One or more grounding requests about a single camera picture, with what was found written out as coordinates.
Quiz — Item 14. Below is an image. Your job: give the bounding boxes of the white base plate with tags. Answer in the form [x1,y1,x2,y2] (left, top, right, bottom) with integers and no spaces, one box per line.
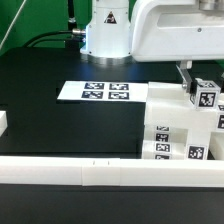
[58,81,148,102]

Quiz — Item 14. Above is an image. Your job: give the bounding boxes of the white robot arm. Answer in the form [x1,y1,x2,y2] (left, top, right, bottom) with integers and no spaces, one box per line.
[80,0,224,91]

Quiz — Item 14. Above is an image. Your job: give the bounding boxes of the white diagonal rod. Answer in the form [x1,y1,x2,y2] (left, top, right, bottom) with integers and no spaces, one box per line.
[0,0,27,51]

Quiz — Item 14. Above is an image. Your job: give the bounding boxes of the black cable with connector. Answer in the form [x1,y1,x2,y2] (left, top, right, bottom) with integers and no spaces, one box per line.
[23,28,88,48]

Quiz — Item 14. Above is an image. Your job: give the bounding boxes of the white U-shaped fence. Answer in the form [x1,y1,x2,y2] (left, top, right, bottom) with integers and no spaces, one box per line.
[0,110,224,188]

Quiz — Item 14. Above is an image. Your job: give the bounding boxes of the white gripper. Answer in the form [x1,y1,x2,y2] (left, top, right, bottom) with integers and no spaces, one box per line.
[130,0,224,94]

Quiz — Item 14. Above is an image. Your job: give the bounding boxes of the white chair back frame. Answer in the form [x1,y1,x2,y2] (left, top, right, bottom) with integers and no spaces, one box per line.
[144,82,224,133]

